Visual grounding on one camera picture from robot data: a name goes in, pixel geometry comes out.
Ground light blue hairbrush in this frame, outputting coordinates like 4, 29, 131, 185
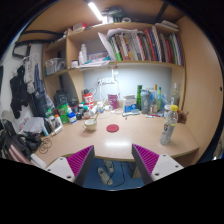
121, 109, 142, 117

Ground grey slipper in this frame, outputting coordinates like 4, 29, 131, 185
102, 159, 116, 175
96, 166, 115, 186

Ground wooden shelf unit with books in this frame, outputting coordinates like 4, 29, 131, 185
41, 6, 187, 101

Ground cream ceramic mug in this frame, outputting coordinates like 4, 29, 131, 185
82, 118, 99, 132

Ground hanging dark clothes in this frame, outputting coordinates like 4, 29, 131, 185
8, 54, 48, 118

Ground black hair ties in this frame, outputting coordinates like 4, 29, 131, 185
38, 137, 54, 155

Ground tall green bottle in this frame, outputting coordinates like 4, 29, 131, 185
135, 84, 144, 110

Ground green plastic bottle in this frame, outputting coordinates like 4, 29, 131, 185
56, 103, 70, 125

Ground brown mug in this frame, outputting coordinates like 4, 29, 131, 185
176, 109, 190, 125

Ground small white tube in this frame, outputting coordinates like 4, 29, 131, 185
144, 113, 161, 119

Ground clear glass bottle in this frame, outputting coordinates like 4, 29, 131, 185
170, 82, 181, 108

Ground red and white canister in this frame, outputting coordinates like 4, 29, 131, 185
82, 88, 95, 110

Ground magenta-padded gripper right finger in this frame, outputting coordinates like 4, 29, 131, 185
131, 143, 185, 186

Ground grey shaker bottle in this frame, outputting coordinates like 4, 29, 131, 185
140, 88, 152, 115

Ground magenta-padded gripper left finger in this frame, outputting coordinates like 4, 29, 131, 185
46, 144, 96, 187

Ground clear bottle with yellow cap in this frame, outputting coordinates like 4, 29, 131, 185
159, 104, 180, 147

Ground magenta pouch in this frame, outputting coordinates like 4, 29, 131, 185
107, 94, 120, 110

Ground white bottle with blue label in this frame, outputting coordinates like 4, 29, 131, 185
66, 112, 78, 125

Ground flat round red coaster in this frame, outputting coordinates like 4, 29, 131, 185
105, 123, 120, 134

